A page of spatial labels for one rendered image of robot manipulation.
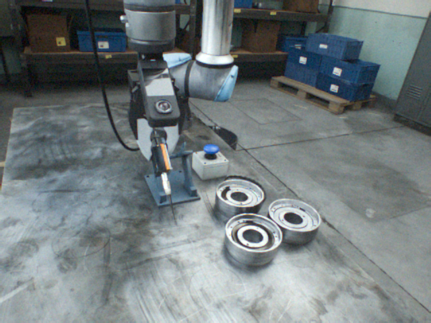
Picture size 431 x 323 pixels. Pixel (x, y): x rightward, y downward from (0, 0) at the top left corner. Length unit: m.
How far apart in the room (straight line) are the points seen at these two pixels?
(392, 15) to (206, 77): 4.26
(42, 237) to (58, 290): 0.13
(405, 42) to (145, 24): 4.56
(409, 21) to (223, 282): 4.59
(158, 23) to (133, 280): 0.40
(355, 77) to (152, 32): 3.79
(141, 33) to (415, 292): 1.77
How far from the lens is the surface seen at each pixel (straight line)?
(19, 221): 0.73
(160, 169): 0.57
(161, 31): 0.51
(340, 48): 4.35
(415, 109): 4.22
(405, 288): 1.95
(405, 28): 4.95
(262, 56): 4.73
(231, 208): 0.67
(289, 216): 0.70
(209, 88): 0.99
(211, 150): 0.80
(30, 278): 0.61
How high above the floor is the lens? 1.23
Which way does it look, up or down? 29 degrees down
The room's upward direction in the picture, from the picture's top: 6 degrees clockwise
